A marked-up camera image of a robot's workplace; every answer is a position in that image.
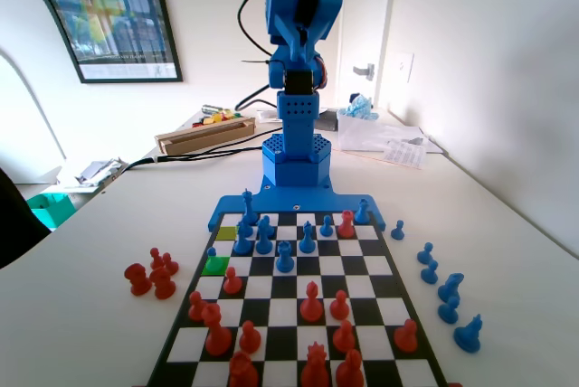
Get blue robot arm with base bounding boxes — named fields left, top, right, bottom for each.
left=207, top=41, right=388, bottom=233

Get red chess rook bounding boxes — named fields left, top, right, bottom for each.
left=124, top=262, right=154, bottom=297
left=228, top=350, right=260, bottom=387
left=337, top=209, right=356, bottom=239
left=150, top=268, right=177, bottom=300

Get blue chess bishop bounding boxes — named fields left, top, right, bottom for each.
left=233, top=217, right=254, bottom=257
left=298, top=221, right=317, bottom=255

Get red chess bishop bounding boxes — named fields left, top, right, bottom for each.
left=299, top=281, right=325, bottom=323

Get tall red chess piece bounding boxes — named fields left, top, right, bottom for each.
left=202, top=303, right=233, bottom=357

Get red chess queen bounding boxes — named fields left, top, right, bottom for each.
left=299, top=341, right=330, bottom=387

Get white door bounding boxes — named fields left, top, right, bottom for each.
left=341, top=0, right=399, bottom=110

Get black flat box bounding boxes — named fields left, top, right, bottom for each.
left=314, top=109, right=340, bottom=131

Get blue crumpled cloth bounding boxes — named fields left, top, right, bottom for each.
left=338, top=92, right=379, bottom=120

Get colourful small blocks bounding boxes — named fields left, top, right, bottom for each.
left=192, top=109, right=243, bottom=129

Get long cardboard box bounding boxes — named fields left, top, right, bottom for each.
left=154, top=116, right=257, bottom=156

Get printed paper sheet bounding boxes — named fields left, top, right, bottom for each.
left=382, top=137, right=429, bottom=170

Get black framed map poster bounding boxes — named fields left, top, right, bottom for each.
left=0, top=0, right=184, bottom=84

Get crumpled paper pile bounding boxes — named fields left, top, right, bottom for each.
left=58, top=156, right=130, bottom=194

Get black and white chessboard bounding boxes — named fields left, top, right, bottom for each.
left=144, top=210, right=449, bottom=387

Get white curved panel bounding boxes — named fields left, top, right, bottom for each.
left=0, top=0, right=69, bottom=184

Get teal plastic bin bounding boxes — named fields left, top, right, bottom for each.
left=26, top=192, right=76, bottom=230

